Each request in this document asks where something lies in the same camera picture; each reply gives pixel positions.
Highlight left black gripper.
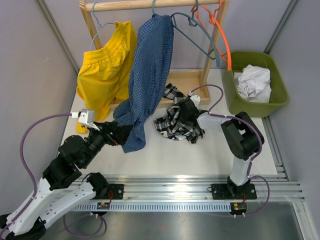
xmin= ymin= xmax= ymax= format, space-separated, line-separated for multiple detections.
xmin=81 ymin=121 xmax=134 ymax=168

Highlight black white checked shirt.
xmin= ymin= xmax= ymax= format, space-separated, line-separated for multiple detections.
xmin=153 ymin=83 xmax=205 ymax=144

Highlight grey blue hanger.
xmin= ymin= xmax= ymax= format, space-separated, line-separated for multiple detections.
xmin=170 ymin=0 xmax=221 ymax=68

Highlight orange hanger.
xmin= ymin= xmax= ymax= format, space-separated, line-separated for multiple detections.
xmin=188 ymin=0 xmax=232 ymax=71

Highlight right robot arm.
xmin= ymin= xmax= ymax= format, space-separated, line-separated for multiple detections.
xmin=178 ymin=98 xmax=265 ymax=200

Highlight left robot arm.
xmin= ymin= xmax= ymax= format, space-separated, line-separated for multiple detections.
xmin=0 ymin=122 xmax=133 ymax=240

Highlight blue checked shirt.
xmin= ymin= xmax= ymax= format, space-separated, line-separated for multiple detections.
xmin=113 ymin=15 xmax=174 ymax=154

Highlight teal hanger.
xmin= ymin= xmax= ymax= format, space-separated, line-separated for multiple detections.
xmin=151 ymin=0 xmax=158 ymax=16

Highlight wooden clothes rack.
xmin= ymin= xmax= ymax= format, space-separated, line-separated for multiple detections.
xmin=78 ymin=0 xmax=226 ymax=105

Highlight yellow garment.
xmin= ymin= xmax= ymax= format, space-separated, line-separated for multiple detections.
xmin=76 ymin=21 xmax=137 ymax=121

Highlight green plastic basket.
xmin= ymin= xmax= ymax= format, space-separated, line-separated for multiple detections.
xmin=222 ymin=50 xmax=289 ymax=118

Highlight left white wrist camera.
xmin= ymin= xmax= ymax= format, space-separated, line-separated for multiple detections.
xmin=71 ymin=108 xmax=100 ymax=134

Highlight white slotted cable duct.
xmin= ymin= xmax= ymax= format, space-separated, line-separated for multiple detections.
xmin=71 ymin=201 xmax=231 ymax=213

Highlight light blue wire hanger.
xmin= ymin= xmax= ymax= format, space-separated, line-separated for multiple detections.
xmin=90 ymin=1 xmax=115 ymax=51

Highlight aluminium mounting rail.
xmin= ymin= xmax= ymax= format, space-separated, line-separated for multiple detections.
xmin=33 ymin=159 xmax=307 ymax=203

